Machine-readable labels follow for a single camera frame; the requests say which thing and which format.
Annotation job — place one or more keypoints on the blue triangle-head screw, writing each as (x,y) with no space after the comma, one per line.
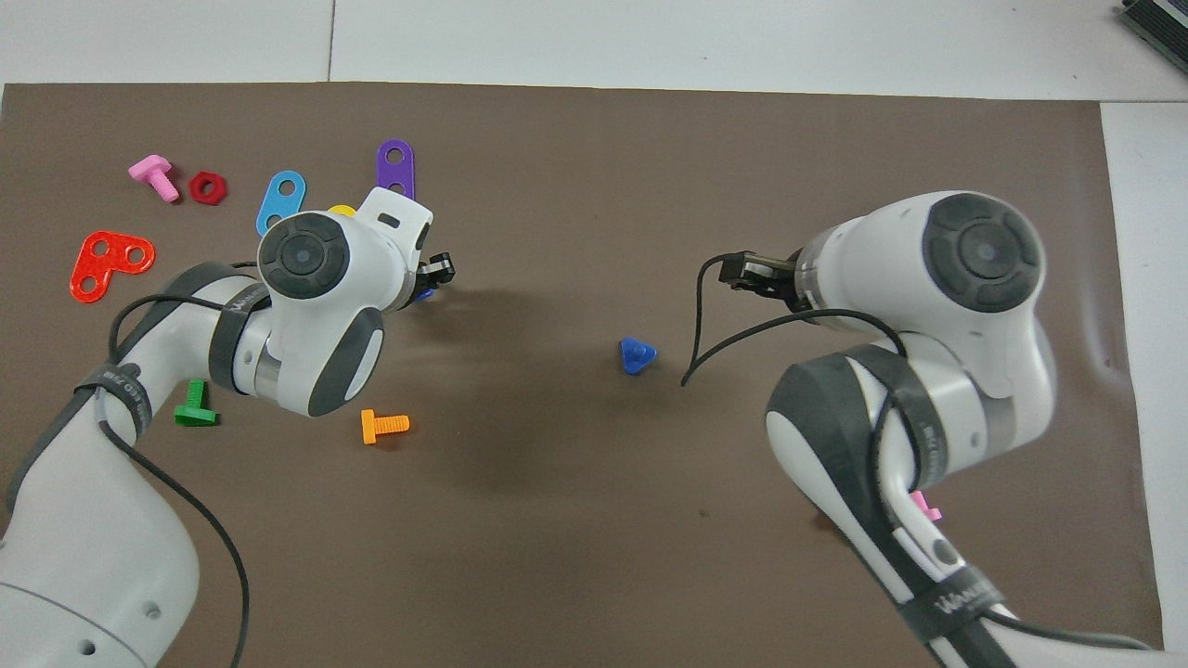
(636,360)

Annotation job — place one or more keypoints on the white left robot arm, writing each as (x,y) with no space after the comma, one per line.
(83,557)

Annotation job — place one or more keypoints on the purple four-hole strip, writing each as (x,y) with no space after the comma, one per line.
(395,174)

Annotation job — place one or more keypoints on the pink square-head screw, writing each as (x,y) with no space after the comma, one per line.
(928,510)
(151,170)

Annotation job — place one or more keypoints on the orange three-hole corner plate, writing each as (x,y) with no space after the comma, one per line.
(102,263)

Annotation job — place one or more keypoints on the red hexagonal nut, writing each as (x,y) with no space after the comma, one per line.
(195,188)

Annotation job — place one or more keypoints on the blue two-hole strip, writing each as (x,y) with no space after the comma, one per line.
(281,205)

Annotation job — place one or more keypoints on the green square-head screw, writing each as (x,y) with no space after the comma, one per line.
(195,415)

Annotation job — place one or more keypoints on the yellow three-hole strip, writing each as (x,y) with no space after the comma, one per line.
(342,211)

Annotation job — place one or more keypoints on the orange square-head screw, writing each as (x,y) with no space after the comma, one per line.
(368,427)

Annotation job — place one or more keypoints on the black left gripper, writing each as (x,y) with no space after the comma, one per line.
(422,274)

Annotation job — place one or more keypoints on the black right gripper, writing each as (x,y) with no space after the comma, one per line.
(781,276)

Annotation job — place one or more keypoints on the grey ribbed device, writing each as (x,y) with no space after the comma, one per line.
(1160,19)

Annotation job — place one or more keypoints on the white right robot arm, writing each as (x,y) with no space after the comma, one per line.
(882,250)

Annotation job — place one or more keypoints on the brown table mat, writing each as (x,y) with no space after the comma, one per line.
(557,510)

